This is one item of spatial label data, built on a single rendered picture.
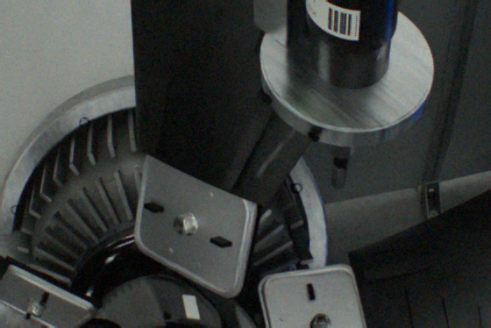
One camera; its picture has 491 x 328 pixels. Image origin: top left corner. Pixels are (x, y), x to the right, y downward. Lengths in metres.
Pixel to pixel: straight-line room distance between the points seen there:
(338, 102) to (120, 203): 0.34
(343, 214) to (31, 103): 1.30
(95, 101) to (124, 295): 0.20
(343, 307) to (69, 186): 0.21
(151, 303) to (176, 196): 0.07
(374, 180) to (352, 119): 1.58
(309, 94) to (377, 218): 1.66
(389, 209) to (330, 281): 1.40
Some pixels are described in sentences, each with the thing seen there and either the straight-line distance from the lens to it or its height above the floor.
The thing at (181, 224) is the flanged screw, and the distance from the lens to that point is 0.61.
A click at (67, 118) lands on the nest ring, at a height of 1.16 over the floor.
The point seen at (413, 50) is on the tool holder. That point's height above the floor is 1.47.
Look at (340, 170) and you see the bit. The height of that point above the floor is 1.38.
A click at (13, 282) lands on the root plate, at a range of 0.61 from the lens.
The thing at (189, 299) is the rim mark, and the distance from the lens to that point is 0.59.
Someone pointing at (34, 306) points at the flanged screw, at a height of 1.23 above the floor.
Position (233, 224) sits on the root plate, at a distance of 0.59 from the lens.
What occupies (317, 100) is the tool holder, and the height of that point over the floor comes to 1.47.
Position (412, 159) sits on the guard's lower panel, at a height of 0.16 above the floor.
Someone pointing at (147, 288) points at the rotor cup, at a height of 1.24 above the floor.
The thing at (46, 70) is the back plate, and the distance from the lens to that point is 0.81.
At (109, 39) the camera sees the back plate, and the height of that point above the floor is 1.17.
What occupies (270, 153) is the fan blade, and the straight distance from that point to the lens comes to 0.56.
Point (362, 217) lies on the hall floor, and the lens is 2.04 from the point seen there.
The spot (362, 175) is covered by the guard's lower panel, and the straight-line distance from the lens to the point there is 1.94.
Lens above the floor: 1.79
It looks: 58 degrees down
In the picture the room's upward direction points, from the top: 2 degrees counter-clockwise
